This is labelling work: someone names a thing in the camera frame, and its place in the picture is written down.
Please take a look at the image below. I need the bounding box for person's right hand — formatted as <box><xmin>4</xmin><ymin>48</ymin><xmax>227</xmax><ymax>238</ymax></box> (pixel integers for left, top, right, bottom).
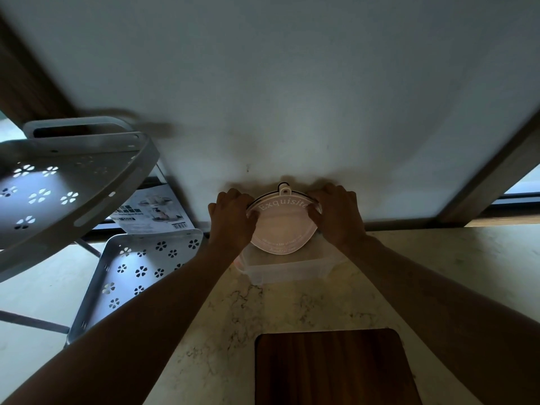
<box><xmin>307</xmin><ymin>184</ymin><xmax>367</xmax><ymax>249</ymax></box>

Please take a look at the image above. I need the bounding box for person's left hand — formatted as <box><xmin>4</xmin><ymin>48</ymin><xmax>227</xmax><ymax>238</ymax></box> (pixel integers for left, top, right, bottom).
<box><xmin>208</xmin><ymin>188</ymin><xmax>259</xmax><ymax>254</ymax></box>

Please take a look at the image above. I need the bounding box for round pink plastic lid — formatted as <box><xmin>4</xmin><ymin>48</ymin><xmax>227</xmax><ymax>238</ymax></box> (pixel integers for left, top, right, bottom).
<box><xmin>246</xmin><ymin>182</ymin><xmax>322</xmax><ymax>254</ymax></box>

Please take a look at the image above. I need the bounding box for person's left forearm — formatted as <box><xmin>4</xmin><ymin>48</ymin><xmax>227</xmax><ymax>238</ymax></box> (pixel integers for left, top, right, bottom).
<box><xmin>0</xmin><ymin>238</ymin><xmax>237</xmax><ymax>405</ymax></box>

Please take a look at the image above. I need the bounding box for person's right forearm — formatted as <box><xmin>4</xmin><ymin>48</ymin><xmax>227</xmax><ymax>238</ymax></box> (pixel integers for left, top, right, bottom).
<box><xmin>339</xmin><ymin>234</ymin><xmax>540</xmax><ymax>405</ymax></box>

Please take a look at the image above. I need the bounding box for clear plastic food container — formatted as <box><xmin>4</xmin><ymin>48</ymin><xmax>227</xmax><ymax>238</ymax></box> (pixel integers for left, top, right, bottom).
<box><xmin>233</xmin><ymin>236</ymin><xmax>347</xmax><ymax>286</ymax></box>

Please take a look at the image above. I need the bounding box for white cardboard product box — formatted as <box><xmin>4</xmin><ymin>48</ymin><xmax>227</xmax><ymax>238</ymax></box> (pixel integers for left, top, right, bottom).
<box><xmin>109</xmin><ymin>165</ymin><xmax>195</xmax><ymax>236</ymax></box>

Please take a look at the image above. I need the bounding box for white perforated metal shelf rack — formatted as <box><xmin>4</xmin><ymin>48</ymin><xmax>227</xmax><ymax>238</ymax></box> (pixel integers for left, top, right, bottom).
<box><xmin>0</xmin><ymin>116</ymin><xmax>205</xmax><ymax>346</ymax></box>

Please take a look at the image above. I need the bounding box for dark wooden cutting board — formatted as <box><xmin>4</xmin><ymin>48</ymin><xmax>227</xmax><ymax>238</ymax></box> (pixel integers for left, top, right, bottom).
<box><xmin>255</xmin><ymin>328</ymin><xmax>423</xmax><ymax>405</ymax></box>

